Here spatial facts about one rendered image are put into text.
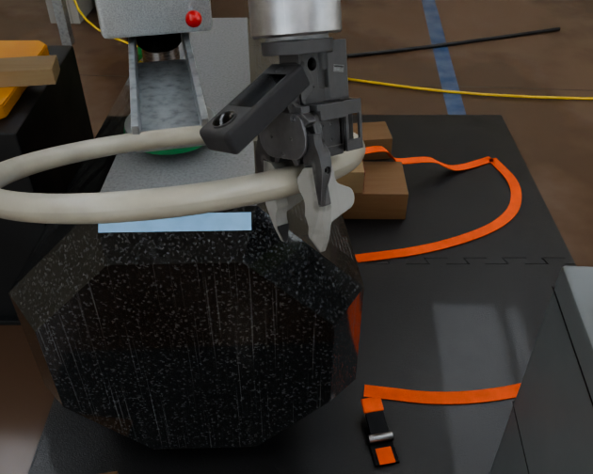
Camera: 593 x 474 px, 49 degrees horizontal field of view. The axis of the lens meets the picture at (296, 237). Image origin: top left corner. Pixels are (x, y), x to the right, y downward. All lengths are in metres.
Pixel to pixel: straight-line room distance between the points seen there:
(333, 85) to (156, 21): 0.74
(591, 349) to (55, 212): 0.86
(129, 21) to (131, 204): 0.79
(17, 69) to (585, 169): 2.41
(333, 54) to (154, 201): 0.23
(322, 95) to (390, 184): 2.01
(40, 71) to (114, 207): 1.49
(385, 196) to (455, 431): 1.02
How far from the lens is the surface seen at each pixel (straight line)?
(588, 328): 1.20
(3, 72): 2.12
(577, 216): 2.95
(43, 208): 0.67
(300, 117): 0.64
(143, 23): 1.38
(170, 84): 1.30
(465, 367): 2.19
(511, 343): 2.30
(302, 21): 0.63
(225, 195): 0.63
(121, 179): 1.50
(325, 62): 0.68
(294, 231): 1.42
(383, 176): 2.72
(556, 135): 3.50
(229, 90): 1.82
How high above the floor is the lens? 1.66
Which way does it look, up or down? 40 degrees down
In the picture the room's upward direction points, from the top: straight up
